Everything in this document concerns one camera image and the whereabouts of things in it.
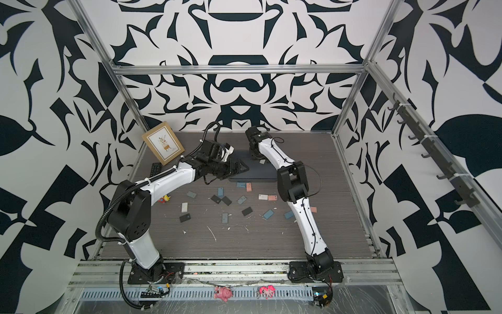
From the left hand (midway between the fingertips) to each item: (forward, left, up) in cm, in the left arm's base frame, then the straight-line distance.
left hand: (241, 167), depth 87 cm
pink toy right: (-44, -8, -13) cm, 47 cm away
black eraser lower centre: (-14, -2, -15) cm, 20 cm away
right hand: (+18, -9, -11) cm, 23 cm away
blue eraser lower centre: (-16, -11, -14) cm, 24 cm away
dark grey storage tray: (+6, -7, -13) cm, 16 cm away
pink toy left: (-44, +7, -12) cm, 46 cm away
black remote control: (+10, +44, -13) cm, 47 cm away
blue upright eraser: (-4, +11, -14) cm, 18 cm away
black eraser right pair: (-8, +8, -16) cm, 19 cm away
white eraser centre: (-7, -10, -14) cm, 19 cm away
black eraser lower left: (-16, +27, -15) cm, 34 cm away
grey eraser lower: (-17, +8, -14) cm, 23 cm away
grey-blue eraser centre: (-8, +1, -15) cm, 17 cm away
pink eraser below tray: (-2, -3, -14) cm, 14 cm away
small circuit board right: (-46, -27, -16) cm, 56 cm away
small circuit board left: (-42, +33, -17) cm, 57 cm away
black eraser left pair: (-7, +13, -15) cm, 21 cm away
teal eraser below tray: (-1, +1, -14) cm, 14 cm away
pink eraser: (-8, -14, -15) cm, 21 cm away
